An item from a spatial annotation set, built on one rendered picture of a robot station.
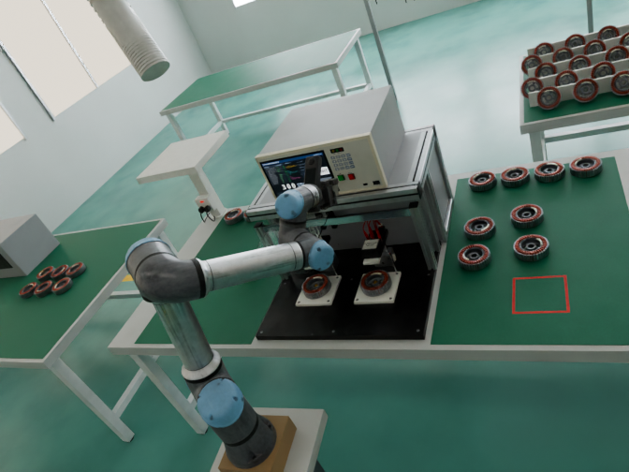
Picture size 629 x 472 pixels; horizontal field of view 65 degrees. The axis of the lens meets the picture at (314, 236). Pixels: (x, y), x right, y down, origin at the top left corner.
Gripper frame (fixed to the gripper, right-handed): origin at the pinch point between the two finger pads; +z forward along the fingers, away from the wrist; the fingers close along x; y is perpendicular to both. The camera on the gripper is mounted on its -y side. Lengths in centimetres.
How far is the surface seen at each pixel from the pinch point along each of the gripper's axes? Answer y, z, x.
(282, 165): -7.6, 2.7, -19.6
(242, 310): 48, 7, -54
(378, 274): 38.1, 13.0, 4.6
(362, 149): -7.8, 2.5, 11.0
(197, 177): -7, 63, -106
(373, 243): 26.3, 12.6, 5.1
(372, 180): 3.0, 7.6, 10.5
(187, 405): 101, 18, -110
